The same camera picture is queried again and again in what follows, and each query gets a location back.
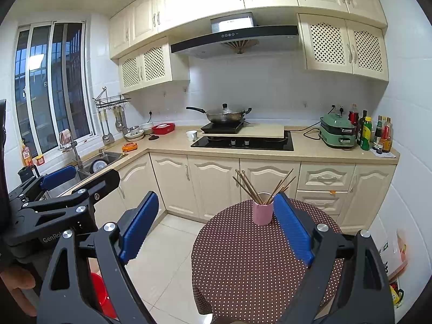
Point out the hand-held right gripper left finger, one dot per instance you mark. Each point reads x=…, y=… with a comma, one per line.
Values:
x=138, y=229

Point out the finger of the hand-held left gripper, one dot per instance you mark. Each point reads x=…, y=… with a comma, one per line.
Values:
x=101, y=184
x=59, y=177

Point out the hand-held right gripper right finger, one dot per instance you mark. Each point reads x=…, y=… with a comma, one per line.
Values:
x=293, y=229

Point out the pink cup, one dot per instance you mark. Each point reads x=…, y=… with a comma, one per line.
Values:
x=262, y=214

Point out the bunch of wooden chopsticks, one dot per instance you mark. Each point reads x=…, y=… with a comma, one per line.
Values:
x=257, y=197

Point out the person's left hand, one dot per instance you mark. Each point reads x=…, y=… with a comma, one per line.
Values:
x=13, y=287

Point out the round metal strainer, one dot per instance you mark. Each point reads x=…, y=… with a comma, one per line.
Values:
x=100, y=166

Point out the black pot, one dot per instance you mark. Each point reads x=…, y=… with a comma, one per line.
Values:
x=27, y=172

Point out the small red yellow holder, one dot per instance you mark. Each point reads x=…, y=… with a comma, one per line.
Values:
x=40, y=160

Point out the stainless steel sink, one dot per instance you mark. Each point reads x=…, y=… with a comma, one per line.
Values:
x=111, y=158

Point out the metal faucet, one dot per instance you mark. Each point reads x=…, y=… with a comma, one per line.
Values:
x=77, y=155

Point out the orange dish soap bottle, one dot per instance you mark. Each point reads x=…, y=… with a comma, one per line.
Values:
x=26, y=155

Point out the faucet sponge rack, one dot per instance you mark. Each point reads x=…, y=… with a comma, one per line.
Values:
x=66, y=140

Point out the hanging metal spatula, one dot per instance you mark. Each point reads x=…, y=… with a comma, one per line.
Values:
x=108, y=137

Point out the small orange dish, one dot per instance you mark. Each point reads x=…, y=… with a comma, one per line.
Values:
x=130, y=147

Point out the cream base kitchen cabinets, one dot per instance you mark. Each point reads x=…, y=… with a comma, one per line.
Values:
x=175, y=185

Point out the stack of white bowls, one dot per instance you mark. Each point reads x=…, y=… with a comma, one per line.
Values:
x=135, y=135

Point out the round polka dot table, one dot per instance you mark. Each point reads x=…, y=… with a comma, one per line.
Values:
x=243, y=260

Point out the hanging metal ladle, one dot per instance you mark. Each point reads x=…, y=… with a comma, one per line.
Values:
x=118, y=126

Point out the red plastic bucket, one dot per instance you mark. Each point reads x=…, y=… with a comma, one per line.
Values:
x=101, y=293

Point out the beige kitchen countertop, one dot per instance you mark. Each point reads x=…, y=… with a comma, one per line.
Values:
x=310, y=148

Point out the red plastic tray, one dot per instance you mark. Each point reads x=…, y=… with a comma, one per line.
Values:
x=163, y=129

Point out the sliding glass window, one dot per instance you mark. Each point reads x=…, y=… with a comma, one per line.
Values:
x=40, y=91

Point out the black glass gas hob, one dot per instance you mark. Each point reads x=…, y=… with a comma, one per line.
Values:
x=243, y=145

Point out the beige wooden board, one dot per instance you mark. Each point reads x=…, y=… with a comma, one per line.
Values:
x=266, y=131

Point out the printed cardboard box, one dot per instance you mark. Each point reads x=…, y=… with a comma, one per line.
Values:
x=393, y=253

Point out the white cup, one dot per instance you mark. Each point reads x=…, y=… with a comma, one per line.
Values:
x=191, y=135

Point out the green electric grill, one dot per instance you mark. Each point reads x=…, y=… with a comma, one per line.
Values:
x=337, y=131

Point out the white flat tray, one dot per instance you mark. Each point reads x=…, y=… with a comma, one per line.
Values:
x=388, y=155

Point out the dark green oil bottle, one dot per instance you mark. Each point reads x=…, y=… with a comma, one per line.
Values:
x=361, y=125

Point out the black induction cooker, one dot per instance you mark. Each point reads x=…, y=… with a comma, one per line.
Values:
x=219, y=128

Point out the dark sauce bottle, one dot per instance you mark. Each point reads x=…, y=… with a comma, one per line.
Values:
x=378, y=135

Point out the metal wok with lid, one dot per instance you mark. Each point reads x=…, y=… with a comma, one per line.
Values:
x=222, y=117

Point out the red sauce bottle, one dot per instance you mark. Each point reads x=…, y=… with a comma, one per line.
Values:
x=387, y=135

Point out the black range hood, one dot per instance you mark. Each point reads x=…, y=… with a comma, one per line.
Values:
x=236, y=35

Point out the metal wall rack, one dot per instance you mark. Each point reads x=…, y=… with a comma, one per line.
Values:
x=113, y=99

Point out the white wall socket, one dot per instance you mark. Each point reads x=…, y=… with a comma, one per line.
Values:
x=338, y=109

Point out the cream lattice door wall cabinet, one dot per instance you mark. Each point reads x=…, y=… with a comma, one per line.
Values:
x=337, y=44
x=152, y=64

